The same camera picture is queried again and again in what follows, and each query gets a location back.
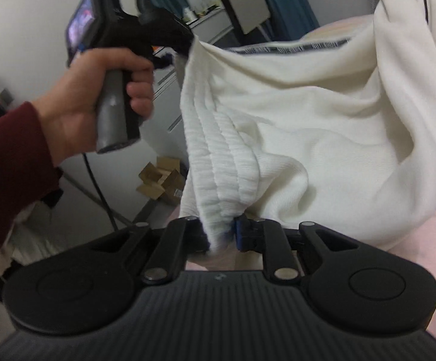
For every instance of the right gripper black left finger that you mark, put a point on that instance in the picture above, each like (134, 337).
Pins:
(181, 237)

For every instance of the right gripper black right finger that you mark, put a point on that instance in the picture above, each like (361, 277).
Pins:
(267, 238)

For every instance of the white knit garment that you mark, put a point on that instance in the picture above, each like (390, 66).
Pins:
(341, 131)

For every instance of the dark red sleeve forearm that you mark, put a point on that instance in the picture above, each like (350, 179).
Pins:
(27, 173)

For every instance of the person's left hand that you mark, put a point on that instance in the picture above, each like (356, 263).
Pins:
(67, 112)

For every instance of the brown cardboard box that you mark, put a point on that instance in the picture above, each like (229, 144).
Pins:
(162, 180)

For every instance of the white black dining chair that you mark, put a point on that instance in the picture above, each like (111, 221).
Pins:
(247, 16)

